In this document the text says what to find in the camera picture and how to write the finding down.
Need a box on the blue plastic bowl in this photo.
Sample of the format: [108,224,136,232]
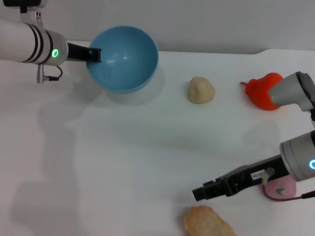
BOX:
[86,25,159,94]

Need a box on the right wrist connector cable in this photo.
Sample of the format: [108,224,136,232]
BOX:
[261,168,315,202]

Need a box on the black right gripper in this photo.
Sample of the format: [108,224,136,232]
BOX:
[192,153,290,202]

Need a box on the pink toy peach bun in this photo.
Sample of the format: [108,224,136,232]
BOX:
[259,176,297,203]

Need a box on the red toy pear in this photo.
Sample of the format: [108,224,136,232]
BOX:
[240,72,284,112]

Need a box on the wrist connector cable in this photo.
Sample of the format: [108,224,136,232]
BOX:
[36,63,63,84]
[261,168,315,202]

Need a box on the left wrist connector cable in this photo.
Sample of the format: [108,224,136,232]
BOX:
[36,63,63,84]

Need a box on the orange striped toy bread loaf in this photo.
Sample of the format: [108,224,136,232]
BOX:
[182,206,236,236]

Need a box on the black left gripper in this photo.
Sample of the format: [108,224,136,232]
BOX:
[65,43,103,63]

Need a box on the beige toy bun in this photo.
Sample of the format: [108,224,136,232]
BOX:
[188,76,216,105]

